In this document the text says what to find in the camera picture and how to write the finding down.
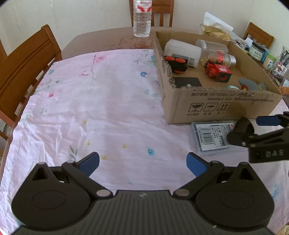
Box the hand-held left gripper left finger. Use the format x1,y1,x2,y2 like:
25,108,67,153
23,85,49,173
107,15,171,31
28,152,113,200

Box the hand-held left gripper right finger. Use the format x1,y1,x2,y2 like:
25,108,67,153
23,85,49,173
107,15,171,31
173,152,260,197

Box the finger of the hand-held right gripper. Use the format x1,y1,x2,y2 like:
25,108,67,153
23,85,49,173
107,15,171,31
256,111,289,127
226,117,256,148

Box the clear case with barcode label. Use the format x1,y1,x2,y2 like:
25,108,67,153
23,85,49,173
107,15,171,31
191,121,237,155

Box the brown cardboard box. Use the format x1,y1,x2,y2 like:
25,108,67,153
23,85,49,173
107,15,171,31
153,31,284,125

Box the grey shark toy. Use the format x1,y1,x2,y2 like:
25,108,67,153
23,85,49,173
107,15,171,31
239,78,267,91

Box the red toy vehicle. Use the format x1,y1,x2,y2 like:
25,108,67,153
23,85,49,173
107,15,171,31
204,61,233,82

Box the clear jar with gold contents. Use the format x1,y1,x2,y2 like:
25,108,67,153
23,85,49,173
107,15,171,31
200,49,236,69

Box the black square pad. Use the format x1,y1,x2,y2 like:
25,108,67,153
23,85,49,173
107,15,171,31
173,77,202,88

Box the black toy car orange wheels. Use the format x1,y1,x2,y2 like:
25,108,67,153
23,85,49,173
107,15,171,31
164,54,189,74

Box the clear container with orange label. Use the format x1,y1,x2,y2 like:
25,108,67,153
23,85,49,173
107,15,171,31
271,61,289,86

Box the pink floral tablecloth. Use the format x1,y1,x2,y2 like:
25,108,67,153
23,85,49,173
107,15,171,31
0,48,289,228

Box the green label jar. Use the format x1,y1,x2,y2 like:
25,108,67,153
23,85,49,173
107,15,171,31
262,52,277,70

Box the dark jar with black lid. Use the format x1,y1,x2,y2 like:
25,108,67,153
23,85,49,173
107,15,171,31
249,42,267,62

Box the wooden chair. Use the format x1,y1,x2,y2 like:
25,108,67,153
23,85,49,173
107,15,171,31
0,24,63,145
129,0,175,27
243,22,275,49

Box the empty clear plastic jar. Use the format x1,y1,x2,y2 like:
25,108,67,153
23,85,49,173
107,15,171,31
195,39,228,55

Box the white plastic container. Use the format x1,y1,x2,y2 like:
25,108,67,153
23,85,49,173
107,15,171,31
164,39,202,68

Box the gold tissue pack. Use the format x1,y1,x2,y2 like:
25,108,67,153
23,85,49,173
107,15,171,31
200,12,234,41

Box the wooden chair back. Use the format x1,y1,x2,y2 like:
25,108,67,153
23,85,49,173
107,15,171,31
129,0,175,27

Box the clear water bottle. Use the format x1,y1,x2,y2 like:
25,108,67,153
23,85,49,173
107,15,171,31
133,0,153,38

